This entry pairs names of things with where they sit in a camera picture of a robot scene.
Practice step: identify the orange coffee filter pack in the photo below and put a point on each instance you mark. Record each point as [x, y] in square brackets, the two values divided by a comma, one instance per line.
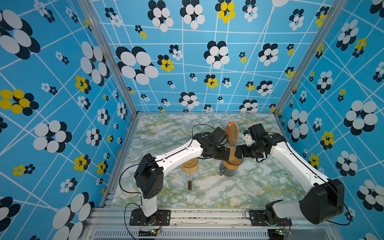
[232, 131]

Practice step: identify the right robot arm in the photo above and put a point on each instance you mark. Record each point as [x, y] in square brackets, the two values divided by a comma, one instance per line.
[324, 197]

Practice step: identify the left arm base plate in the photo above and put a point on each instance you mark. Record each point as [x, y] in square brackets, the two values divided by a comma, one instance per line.
[160, 218]

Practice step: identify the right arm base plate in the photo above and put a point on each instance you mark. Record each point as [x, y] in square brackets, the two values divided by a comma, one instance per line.
[258, 218]

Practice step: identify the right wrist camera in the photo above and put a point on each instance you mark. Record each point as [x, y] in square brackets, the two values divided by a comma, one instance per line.
[247, 138]

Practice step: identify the grey glass pitcher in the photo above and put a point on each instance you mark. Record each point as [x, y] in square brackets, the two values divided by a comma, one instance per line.
[227, 172]

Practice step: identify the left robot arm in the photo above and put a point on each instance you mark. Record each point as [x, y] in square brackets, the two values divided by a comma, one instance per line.
[151, 171]

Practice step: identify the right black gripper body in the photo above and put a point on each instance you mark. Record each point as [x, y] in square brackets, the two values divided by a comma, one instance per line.
[248, 151]

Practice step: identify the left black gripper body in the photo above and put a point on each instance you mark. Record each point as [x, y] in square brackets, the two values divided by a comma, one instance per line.
[219, 153]

